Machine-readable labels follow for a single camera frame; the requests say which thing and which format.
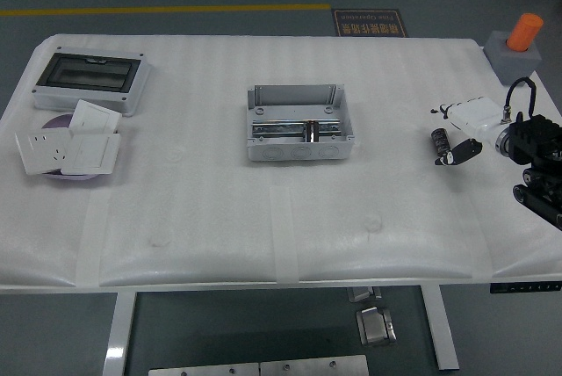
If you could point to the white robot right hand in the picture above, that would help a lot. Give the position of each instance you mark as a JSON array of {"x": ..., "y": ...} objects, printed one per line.
[{"x": 476, "y": 117}]

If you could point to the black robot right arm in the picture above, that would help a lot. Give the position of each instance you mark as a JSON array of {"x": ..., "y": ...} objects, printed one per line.
[{"x": 533, "y": 141}]

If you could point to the open grey junction box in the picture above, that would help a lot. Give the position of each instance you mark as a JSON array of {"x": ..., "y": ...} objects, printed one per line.
[{"x": 294, "y": 108}]

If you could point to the grey box with dark cover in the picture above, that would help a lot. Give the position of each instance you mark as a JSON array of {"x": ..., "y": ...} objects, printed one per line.
[{"x": 88, "y": 70}]

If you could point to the grey block holder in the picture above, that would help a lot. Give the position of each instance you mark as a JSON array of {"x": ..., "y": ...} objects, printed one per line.
[{"x": 511, "y": 64}]

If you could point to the orange cylinder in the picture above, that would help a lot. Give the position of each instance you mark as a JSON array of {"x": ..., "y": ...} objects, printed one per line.
[{"x": 524, "y": 31}]

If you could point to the black floor sign orange text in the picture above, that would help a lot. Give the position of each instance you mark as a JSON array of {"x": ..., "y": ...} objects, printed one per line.
[{"x": 369, "y": 20}]

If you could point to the black table control panel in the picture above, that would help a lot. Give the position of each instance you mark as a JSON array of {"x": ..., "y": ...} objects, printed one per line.
[{"x": 524, "y": 287}]

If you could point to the small silver metal block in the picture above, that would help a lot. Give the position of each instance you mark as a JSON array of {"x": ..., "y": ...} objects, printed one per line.
[{"x": 362, "y": 294}]

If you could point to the white table leg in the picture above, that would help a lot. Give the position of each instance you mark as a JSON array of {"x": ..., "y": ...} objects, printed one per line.
[
  {"x": 441, "y": 332},
  {"x": 118, "y": 336}
]

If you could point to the large silver metal block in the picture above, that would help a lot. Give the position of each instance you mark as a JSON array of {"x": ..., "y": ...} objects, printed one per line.
[{"x": 375, "y": 327}]

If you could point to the white foam mat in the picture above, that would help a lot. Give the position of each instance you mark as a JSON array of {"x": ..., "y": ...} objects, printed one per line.
[{"x": 219, "y": 200}]

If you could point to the grey metal plate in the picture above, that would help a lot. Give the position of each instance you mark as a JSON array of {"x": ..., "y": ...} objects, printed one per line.
[{"x": 202, "y": 370}]

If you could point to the purple plate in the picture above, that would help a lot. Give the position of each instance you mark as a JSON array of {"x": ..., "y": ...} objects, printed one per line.
[{"x": 59, "y": 123}]

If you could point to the white wall switch panel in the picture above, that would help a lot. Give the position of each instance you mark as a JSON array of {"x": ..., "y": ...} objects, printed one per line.
[
  {"x": 92, "y": 154},
  {"x": 94, "y": 117}
]

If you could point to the white wall socket panel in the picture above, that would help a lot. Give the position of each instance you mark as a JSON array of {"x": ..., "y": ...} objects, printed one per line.
[{"x": 41, "y": 152}]

